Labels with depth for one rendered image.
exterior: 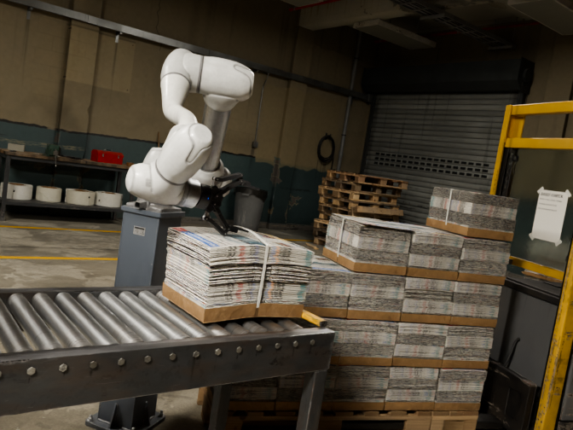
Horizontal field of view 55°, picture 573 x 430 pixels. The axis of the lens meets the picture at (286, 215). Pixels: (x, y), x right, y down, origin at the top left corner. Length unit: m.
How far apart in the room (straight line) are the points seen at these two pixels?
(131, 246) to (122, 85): 6.74
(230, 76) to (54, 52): 6.96
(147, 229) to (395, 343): 1.33
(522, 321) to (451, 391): 0.73
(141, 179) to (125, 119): 7.57
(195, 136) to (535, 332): 2.55
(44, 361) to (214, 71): 1.11
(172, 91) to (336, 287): 1.24
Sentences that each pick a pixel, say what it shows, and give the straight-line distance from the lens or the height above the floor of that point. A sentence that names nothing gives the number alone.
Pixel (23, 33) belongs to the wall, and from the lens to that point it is 8.75.
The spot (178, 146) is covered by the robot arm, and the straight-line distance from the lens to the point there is 1.45.
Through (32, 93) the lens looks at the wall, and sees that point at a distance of 8.71.
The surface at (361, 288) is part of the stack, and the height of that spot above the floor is 0.75.
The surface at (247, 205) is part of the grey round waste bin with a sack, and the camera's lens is 9.51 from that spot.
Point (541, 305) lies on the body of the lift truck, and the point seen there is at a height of 0.72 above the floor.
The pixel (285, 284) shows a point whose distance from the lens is 1.72.
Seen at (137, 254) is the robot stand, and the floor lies 0.80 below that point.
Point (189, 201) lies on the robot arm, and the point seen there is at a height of 1.14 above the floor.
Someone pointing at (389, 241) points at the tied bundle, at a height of 1.00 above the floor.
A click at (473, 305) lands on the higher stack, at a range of 3.01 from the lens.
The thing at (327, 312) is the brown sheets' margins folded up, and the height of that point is 0.63.
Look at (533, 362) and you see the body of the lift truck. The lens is 3.52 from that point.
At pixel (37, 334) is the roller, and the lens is 1.47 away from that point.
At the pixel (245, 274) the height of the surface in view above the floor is 0.95.
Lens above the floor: 1.29
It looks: 5 degrees down
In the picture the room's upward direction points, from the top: 9 degrees clockwise
